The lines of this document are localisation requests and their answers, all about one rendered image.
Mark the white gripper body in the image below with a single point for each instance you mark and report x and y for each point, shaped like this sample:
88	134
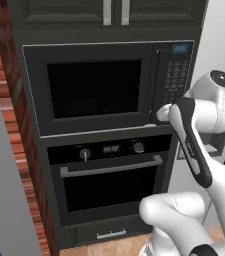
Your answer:
163	113

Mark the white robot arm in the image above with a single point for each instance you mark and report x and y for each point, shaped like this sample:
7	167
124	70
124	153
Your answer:
190	216

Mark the black microwave oven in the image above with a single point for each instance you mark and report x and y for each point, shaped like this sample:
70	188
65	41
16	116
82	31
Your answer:
175	76

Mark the black oven door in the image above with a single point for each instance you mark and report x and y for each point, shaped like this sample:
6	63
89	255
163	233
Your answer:
107	190

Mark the dark cupboard door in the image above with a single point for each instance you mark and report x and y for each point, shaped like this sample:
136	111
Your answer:
60	13
164	13

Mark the black microwave door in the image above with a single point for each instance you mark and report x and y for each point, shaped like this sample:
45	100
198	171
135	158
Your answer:
37	90

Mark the silver oven knob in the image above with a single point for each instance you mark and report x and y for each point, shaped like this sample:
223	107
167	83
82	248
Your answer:
85	154
138	147

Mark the black built-in oven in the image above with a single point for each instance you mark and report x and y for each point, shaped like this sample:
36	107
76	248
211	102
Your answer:
117	146

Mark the pale grey fridge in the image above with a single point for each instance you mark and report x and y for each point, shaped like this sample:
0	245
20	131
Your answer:
217	40

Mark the dark tall cabinet housing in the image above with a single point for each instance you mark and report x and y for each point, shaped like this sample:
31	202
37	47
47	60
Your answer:
27	126

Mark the dark drawer front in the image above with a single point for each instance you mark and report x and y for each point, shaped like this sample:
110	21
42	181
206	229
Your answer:
87	233

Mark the grey flat side panel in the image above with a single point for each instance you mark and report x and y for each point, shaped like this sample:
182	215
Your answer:
4	173

